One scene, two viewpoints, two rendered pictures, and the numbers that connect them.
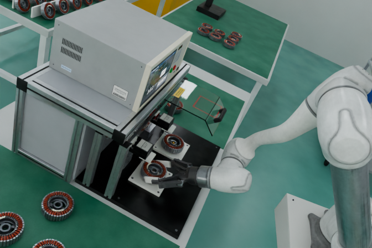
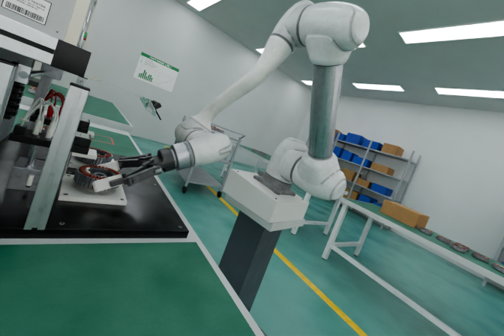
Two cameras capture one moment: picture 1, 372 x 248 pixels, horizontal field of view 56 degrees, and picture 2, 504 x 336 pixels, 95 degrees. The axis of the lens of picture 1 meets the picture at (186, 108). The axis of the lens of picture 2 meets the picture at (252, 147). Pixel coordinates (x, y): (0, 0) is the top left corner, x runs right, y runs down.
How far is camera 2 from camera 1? 92 cm
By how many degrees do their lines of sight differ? 52
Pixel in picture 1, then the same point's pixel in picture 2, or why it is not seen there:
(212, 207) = not seen: hidden behind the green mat
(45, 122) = not seen: outside the picture
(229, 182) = (217, 145)
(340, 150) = (358, 27)
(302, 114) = (277, 45)
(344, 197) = (331, 100)
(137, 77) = not seen: outside the picture
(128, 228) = (115, 256)
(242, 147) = (202, 119)
